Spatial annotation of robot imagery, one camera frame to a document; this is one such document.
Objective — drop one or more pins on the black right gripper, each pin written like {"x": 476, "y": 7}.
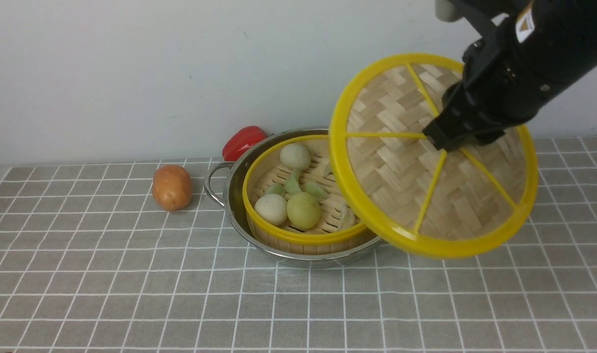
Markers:
{"x": 497, "y": 91}

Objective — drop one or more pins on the yellow rimmed woven bamboo lid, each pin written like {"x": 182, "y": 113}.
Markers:
{"x": 418, "y": 198}

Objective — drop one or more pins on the yellow rimmed bamboo steamer basket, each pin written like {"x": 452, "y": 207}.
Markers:
{"x": 324, "y": 237}

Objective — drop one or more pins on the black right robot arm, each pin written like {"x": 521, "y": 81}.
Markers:
{"x": 529, "y": 52}

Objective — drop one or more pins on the stainless steel pot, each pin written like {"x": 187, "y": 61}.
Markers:
{"x": 233, "y": 202}

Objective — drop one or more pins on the pale dumpling lower right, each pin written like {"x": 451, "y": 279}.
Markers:
{"x": 346, "y": 219}

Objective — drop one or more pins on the green dumpling middle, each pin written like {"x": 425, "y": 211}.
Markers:
{"x": 315, "y": 190}

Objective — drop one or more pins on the pale green round bun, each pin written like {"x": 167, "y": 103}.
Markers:
{"x": 295, "y": 156}

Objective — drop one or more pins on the green dumpling top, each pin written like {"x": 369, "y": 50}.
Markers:
{"x": 292, "y": 184}

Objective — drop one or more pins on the yellow-green round bun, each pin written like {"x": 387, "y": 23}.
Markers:
{"x": 303, "y": 210}

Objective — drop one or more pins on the white round bun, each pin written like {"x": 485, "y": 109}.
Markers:
{"x": 272, "y": 208}

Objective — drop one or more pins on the red bell pepper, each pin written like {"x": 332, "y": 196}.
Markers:
{"x": 240, "y": 142}

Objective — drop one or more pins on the brown potato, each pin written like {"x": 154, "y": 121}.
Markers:
{"x": 172, "y": 188}

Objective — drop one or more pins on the grey checkered tablecloth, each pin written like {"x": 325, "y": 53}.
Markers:
{"x": 90, "y": 264}

